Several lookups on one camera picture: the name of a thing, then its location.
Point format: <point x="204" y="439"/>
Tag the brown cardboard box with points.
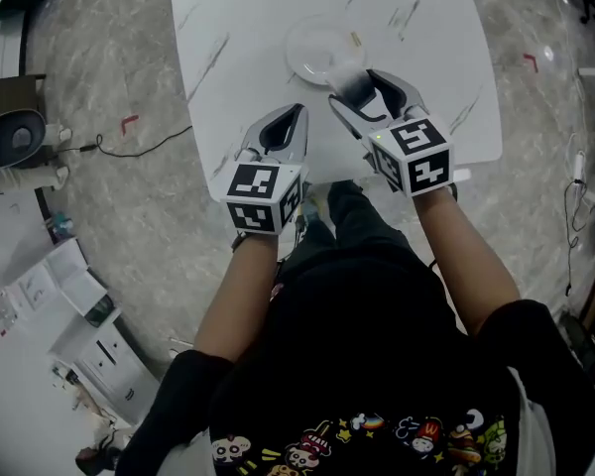
<point x="10" y="97"/>

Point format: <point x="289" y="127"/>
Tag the person's left forearm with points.
<point x="238" y="295"/>

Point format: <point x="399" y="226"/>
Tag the person's black trousers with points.
<point x="362" y="221"/>

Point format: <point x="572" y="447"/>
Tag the person's right forearm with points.
<point x="466" y="261"/>

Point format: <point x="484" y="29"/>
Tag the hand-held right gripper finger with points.
<point x="409" y="94"/>
<point x="352" y="119"/>

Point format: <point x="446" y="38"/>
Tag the small white power strip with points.
<point x="578" y="164"/>

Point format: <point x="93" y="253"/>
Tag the grey rounded device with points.
<point x="15" y="137"/>

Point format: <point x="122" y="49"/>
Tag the open white box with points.
<point x="77" y="275"/>

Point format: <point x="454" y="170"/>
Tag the white cabinet box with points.
<point x="109" y="365"/>

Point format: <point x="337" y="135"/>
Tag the white marble table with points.
<point x="248" y="23"/>

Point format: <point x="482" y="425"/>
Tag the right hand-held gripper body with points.
<point x="416" y="152"/>

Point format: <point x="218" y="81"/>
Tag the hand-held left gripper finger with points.
<point x="300" y="139"/>
<point x="255" y="132"/>

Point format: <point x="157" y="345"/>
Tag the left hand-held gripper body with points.
<point x="255" y="191"/>

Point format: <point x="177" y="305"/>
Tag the person's grey shoe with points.
<point x="315" y="203"/>

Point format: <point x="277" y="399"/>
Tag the person's black printed shirt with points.
<point x="357" y="355"/>

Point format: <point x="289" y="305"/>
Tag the white round plate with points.
<point x="312" y="47"/>

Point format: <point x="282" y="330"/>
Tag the clear plastic cup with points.
<point x="353" y="86"/>

